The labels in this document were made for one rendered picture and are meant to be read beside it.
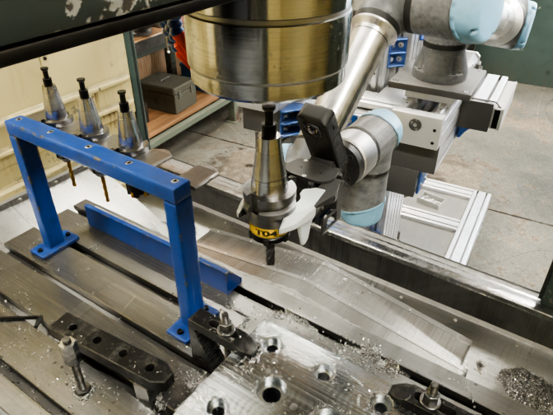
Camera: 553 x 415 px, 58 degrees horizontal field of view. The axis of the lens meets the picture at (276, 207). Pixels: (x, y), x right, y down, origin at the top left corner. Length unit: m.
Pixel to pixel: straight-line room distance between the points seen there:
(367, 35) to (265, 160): 0.51
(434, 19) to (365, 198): 0.36
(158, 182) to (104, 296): 0.38
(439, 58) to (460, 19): 0.48
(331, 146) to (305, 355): 0.36
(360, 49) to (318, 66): 0.53
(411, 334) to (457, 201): 1.57
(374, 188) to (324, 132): 0.23
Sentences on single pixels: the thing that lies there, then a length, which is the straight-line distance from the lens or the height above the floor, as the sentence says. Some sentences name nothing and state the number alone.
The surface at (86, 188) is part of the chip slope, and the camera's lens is 1.67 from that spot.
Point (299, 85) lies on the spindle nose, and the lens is 0.46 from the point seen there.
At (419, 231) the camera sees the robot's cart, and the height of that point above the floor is 0.21.
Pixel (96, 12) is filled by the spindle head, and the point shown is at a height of 1.60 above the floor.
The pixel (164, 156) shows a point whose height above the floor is 1.22.
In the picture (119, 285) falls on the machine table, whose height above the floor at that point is 0.90.
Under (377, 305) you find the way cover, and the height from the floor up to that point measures 0.72.
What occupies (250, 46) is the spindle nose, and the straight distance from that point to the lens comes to 0.44.
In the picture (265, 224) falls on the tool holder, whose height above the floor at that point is 1.30.
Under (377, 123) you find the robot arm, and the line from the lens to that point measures 0.81.
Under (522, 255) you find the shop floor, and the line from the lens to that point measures 2.89.
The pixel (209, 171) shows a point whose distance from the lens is 0.87.
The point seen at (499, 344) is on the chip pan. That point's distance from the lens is 1.41.
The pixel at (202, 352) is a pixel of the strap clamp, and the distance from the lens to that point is 0.93.
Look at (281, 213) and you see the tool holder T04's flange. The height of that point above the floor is 1.32.
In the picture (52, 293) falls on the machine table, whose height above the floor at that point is 0.90.
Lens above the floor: 1.65
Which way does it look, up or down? 34 degrees down
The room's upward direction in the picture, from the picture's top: straight up
